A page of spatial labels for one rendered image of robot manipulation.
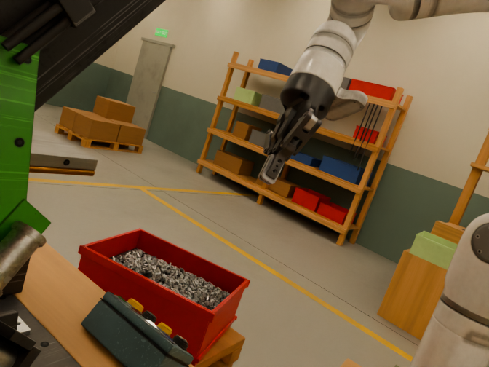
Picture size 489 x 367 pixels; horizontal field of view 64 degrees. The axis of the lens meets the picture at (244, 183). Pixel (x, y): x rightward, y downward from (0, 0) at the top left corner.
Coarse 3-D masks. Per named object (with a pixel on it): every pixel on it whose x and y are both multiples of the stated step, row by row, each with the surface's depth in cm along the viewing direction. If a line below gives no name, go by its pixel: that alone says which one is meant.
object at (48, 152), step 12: (36, 132) 69; (36, 144) 61; (48, 144) 63; (60, 144) 66; (36, 156) 56; (48, 156) 57; (60, 156) 59; (72, 156) 61; (84, 156) 64; (36, 168) 57; (48, 168) 58; (60, 168) 60; (72, 168) 61; (84, 168) 63
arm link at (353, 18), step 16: (336, 0) 60; (352, 0) 59; (368, 0) 58; (384, 0) 59; (400, 0) 59; (416, 0) 59; (336, 16) 63; (352, 16) 61; (368, 16) 62; (400, 16) 62
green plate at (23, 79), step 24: (0, 48) 40; (0, 72) 40; (24, 72) 42; (0, 96) 40; (24, 96) 42; (0, 120) 40; (24, 120) 42; (0, 144) 41; (24, 144) 43; (0, 168) 41; (24, 168) 43; (0, 192) 41; (24, 192) 43; (0, 216) 41
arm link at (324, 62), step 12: (312, 48) 58; (324, 48) 57; (300, 60) 58; (312, 60) 56; (324, 60) 56; (336, 60) 56; (312, 72) 55; (324, 72) 55; (336, 72) 56; (336, 84) 57; (336, 96) 58; (348, 96) 57; (360, 96) 56; (336, 108) 61; (348, 108) 59; (360, 108) 58
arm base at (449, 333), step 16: (432, 320) 62; (448, 320) 59; (464, 320) 57; (432, 336) 61; (448, 336) 58; (464, 336) 57; (480, 336) 57; (416, 352) 63; (432, 352) 60; (448, 352) 58; (464, 352) 57; (480, 352) 57
